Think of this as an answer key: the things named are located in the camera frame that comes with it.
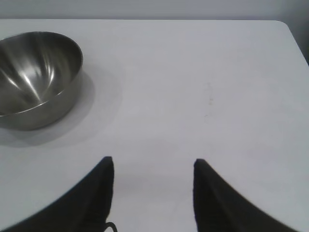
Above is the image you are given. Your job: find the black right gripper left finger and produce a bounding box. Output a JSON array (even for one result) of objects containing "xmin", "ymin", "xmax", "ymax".
[{"xmin": 0, "ymin": 156, "xmax": 115, "ymax": 232}]

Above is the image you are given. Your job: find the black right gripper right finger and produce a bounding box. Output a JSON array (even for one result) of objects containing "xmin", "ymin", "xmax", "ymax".
[{"xmin": 192, "ymin": 158, "xmax": 309, "ymax": 232}]

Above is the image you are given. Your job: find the stainless steel mixing bowl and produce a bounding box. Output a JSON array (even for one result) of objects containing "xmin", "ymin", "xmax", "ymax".
[{"xmin": 0, "ymin": 30, "xmax": 84, "ymax": 131}]

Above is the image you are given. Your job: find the thin black camera cable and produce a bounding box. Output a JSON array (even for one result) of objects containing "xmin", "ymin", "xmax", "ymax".
[{"xmin": 103, "ymin": 221, "xmax": 119, "ymax": 232}]

